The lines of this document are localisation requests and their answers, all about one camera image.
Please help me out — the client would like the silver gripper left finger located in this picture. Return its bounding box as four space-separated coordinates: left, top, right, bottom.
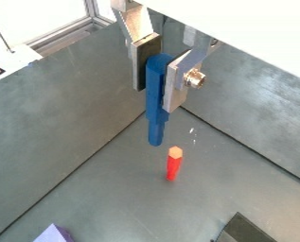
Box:
110 0 162 91

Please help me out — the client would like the red hexagonal peg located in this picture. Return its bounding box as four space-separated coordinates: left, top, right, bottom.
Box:
166 147 182 181

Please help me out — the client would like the purple base board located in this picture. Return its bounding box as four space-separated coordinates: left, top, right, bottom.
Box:
34 224 74 242

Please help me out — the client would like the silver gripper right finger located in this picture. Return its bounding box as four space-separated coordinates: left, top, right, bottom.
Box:
162 26 223 112

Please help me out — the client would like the black angled bracket holder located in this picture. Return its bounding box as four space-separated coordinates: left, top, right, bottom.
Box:
215 212 277 242

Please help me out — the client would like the blue hexagonal peg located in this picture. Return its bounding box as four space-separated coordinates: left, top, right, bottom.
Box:
146 53 173 147

